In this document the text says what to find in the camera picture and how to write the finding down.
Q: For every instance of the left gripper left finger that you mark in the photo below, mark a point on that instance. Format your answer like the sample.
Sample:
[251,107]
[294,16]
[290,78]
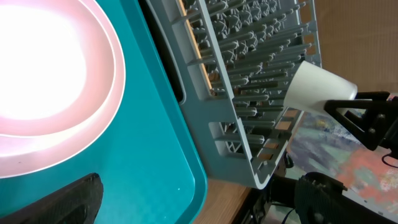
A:
[78,202]

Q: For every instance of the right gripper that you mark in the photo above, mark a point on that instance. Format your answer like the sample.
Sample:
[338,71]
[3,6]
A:
[371,118]

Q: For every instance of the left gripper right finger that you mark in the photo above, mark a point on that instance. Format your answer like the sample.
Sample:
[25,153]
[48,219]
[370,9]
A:
[318,202]

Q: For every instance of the white paper cup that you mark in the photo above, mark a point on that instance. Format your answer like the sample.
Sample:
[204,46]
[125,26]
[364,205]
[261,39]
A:
[312,86]

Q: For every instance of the grey dishwasher rack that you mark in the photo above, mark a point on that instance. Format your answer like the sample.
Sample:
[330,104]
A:
[251,50]

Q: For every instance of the teal serving tray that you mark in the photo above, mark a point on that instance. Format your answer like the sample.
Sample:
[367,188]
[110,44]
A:
[146,159]

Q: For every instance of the pink plate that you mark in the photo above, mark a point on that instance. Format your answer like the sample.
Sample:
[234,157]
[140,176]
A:
[63,75]

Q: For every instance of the wooden chopstick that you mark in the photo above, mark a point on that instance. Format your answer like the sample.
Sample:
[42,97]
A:
[197,55]

